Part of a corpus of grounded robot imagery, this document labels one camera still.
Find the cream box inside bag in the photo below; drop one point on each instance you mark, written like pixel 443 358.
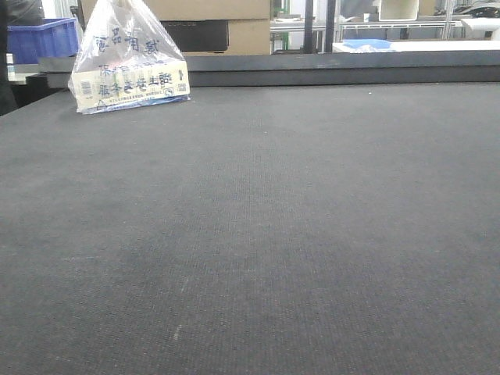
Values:
pixel 112 88

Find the black device on box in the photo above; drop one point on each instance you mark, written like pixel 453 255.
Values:
pixel 199 35

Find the large cardboard box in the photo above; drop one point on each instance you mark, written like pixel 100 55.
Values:
pixel 136 25

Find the blue tray on table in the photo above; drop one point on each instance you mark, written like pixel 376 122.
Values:
pixel 367 45

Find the clear printed plastic bag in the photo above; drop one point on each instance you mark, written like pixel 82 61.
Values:
pixel 92 54

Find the black vertical pole left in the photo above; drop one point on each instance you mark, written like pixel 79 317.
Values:
pixel 308 27

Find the black vertical pole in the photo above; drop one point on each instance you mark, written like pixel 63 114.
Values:
pixel 308 27
pixel 329 26

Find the black vertical pole right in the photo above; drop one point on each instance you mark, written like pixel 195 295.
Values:
pixel 329 26

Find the dark foam board stack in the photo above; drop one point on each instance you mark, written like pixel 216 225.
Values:
pixel 343 68

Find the blue plastic crate background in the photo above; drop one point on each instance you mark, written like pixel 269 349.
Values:
pixel 54 38

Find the white background table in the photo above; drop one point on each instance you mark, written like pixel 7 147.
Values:
pixel 433 46

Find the beige rectangular duct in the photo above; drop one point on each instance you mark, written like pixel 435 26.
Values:
pixel 398 10

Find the aluminium frame rack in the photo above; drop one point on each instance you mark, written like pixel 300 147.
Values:
pixel 435 20

